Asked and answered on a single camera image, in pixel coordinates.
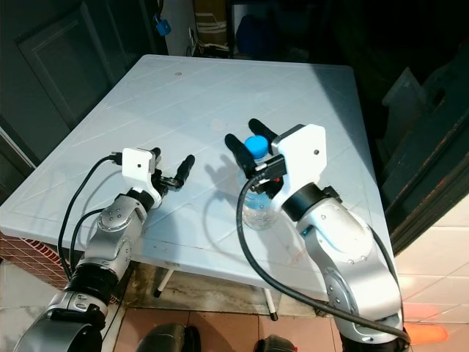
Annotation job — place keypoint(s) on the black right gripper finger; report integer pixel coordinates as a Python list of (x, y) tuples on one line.
[(240, 152), (262, 128)]

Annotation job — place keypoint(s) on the blue cap water bottle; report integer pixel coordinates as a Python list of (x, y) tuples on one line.
[(256, 209)]

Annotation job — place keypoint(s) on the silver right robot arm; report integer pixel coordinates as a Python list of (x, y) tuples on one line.
[(344, 242)]

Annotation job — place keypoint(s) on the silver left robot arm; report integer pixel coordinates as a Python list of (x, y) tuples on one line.
[(110, 227)]

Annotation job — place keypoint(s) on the dark blue bag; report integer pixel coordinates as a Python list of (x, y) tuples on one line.
[(253, 35)]

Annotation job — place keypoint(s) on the white table leg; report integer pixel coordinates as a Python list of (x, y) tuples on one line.
[(163, 282), (271, 304)]

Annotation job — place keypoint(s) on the brown cardboard box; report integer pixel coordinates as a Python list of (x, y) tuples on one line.
[(209, 22)]

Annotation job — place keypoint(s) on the small blue hanging object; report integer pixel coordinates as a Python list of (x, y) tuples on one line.
[(163, 27)]

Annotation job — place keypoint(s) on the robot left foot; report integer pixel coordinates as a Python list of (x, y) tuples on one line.
[(168, 339)]

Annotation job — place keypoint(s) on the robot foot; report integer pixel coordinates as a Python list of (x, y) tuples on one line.
[(275, 345), (168, 339)]

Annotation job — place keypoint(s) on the dark panelled door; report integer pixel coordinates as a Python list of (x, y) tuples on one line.
[(58, 59)]

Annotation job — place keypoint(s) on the dark wooden cabinet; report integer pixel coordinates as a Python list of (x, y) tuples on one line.
[(432, 161)]

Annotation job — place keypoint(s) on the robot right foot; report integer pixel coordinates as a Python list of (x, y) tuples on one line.
[(275, 345)]

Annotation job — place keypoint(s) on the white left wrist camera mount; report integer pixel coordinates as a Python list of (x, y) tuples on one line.
[(138, 167)]

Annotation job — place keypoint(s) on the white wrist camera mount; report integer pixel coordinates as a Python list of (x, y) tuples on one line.
[(138, 167), (304, 150)]

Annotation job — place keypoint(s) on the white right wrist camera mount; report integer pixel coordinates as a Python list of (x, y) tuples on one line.
[(304, 150)]

